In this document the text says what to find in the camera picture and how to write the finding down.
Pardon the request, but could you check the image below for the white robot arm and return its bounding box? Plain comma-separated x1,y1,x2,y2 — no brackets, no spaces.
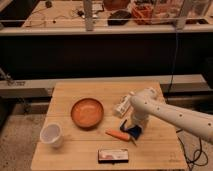
130,88,213,144

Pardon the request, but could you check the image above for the white ceramic cup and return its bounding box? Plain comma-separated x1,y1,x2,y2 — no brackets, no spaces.
40,123,63,148

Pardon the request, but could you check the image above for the white plastic bottle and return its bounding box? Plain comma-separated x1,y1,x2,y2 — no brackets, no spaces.
114,92,134,118

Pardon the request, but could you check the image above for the orange carrot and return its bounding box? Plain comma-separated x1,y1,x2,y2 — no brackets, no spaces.
105,129,136,145

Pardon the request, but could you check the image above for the black box with white label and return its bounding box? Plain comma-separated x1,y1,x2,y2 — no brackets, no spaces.
98,149,129,163

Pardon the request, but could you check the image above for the orange wooden bowl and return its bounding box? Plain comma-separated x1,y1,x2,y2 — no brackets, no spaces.
71,98,104,129

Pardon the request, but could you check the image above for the wooden table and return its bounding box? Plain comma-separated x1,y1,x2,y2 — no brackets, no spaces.
31,81,186,171

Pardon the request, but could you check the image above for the black pan on bench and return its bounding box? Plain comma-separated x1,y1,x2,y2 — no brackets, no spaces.
107,10,131,26

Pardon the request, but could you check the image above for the orange crate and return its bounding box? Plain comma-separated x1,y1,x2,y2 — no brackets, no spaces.
131,5,153,25

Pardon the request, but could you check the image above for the black cable on floor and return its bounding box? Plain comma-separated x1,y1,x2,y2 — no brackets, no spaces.
176,128,209,171

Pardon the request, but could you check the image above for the white vertical post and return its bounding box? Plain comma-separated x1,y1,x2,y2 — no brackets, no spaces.
83,0,93,31

